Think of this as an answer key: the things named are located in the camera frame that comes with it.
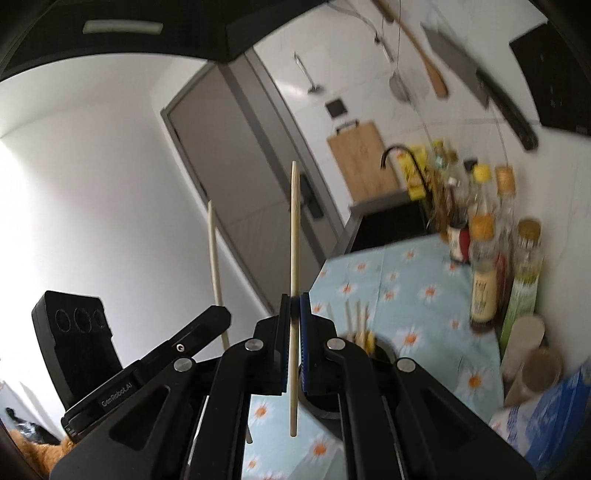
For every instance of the clear bottle yellow cap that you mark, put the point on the clear bottle yellow cap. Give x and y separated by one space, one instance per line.
480 184

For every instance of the black faucet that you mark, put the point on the black faucet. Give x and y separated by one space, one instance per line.
418 170

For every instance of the dark bottle red label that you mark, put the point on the dark bottle red label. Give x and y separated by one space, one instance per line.
458 241

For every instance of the black wall panel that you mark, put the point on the black wall panel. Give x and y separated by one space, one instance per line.
554 74

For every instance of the black sink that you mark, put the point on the black sink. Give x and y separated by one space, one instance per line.
392 226

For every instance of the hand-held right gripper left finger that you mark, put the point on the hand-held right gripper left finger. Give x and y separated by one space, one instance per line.
277 355

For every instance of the wooden spatula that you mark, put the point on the wooden spatula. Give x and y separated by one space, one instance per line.
427 60

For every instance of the small black wall square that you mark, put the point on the small black wall square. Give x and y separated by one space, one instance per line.
336 108

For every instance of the orange cap bottle cream label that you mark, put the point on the orange cap bottle cream label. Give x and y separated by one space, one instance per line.
484 277

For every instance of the steel cleaver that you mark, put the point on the steel cleaver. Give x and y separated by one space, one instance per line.
480 78

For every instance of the yellow box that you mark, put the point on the yellow box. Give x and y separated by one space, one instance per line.
415 177

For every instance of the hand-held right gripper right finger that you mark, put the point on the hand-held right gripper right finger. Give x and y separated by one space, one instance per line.
305 341

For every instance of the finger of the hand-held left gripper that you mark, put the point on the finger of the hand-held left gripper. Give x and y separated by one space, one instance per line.
203 330

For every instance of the blue and white packet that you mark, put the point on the blue and white packet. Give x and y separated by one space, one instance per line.
545 415

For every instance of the grey door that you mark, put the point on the grey door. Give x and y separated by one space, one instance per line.
240 175

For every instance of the wooden chopstick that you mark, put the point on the wooden chopstick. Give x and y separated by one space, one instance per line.
348 316
358 318
294 230
214 258

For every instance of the wooden cutting board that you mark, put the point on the wooden cutting board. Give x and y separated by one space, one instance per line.
364 161

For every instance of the beige paper cup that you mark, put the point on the beige paper cup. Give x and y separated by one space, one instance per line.
521 344

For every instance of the clear bottle brown cap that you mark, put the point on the clear bottle brown cap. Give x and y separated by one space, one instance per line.
505 184

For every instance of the daisy print tablecloth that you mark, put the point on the daisy print tablecloth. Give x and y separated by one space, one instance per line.
406 286

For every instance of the black utensil holder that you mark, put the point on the black utensil holder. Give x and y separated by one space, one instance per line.
384 357

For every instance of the gold cap bottle green label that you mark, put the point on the gold cap bottle green label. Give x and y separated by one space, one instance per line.
524 277

